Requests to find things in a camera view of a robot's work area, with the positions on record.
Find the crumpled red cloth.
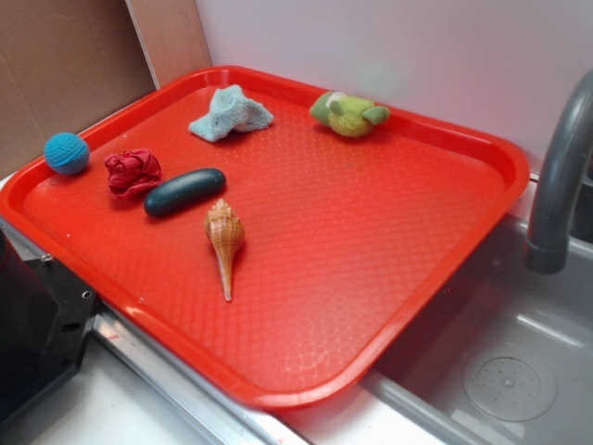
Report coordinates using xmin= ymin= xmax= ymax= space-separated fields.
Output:
xmin=104 ymin=149 xmax=164 ymax=199

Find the light blue towel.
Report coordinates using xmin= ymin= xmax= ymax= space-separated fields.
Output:
xmin=188 ymin=84 xmax=274 ymax=143

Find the green plush toy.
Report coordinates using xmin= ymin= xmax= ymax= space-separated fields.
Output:
xmin=309 ymin=92 xmax=391 ymax=138

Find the orange spiral seashell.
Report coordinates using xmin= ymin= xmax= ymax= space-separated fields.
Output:
xmin=203 ymin=198 xmax=246 ymax=302

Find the brown cardboard panel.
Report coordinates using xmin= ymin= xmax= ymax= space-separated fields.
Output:
xmin=1 ymin=1 xmax=210 ymax=177

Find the blue dimpled ball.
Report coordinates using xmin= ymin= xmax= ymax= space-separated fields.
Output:
xmin=44 ymin=133 xmax=90 ymax=175

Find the grey sink basin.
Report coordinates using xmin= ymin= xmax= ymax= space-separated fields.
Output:
xmin=286 ymin=218 xmax=592 ymax=444

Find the grey faucet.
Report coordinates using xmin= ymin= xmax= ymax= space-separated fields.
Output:
xmin=524 ymin=72 xmax=592 ymax=274

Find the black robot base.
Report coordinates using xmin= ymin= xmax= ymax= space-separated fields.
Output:
xmin=1 ymin=234 xmax=98 ymax=427

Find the dark green oblong toy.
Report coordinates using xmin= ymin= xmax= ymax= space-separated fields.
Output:
xmin=144 ymin=168 xmax=227 ymax=217

